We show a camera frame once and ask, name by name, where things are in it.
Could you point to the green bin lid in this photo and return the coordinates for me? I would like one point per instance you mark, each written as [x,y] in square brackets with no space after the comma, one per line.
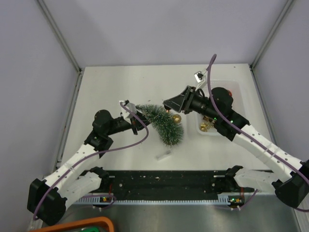
[93,228]

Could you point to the gold bauble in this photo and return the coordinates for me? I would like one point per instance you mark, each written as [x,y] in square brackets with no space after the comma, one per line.
[176,118]

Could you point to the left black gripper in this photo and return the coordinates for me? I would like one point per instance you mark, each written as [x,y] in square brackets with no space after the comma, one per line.
[138,125]

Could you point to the clear battery box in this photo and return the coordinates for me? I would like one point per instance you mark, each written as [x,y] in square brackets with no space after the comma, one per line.
[163,155]

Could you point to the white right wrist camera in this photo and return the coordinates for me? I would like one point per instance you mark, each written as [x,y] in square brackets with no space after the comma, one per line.
[201,79]

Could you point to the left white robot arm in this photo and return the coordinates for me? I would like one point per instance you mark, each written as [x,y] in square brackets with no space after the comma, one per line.
[49,198]

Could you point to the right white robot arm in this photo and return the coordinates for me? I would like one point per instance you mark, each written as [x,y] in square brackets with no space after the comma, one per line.
[288,178]

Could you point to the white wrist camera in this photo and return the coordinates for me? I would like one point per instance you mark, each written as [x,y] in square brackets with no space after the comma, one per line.
[127,109]
[201,79]

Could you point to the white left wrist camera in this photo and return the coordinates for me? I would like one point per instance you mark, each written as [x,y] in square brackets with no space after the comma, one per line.
[127,109]

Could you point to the orange bin rim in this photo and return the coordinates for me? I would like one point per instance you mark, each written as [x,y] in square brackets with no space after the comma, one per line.
[102,222]

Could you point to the small green christmas tree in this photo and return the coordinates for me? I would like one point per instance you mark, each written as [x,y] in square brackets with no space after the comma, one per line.
[169,132]

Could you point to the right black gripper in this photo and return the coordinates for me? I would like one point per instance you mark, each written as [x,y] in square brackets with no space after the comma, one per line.
[183,102]

